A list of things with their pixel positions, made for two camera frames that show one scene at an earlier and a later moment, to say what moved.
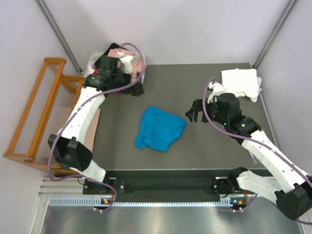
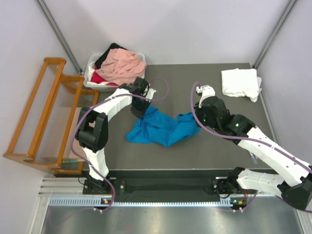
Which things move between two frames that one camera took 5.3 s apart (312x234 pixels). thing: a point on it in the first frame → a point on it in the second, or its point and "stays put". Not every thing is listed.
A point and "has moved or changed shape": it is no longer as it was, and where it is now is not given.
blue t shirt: (159, 129) has moved or changed shape
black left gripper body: (134, 87) → (139, 110)
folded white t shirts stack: (243, 83) stays put
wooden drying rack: (50, 106) stays put
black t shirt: (112, 46) stays put
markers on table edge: (254, 159) stays put
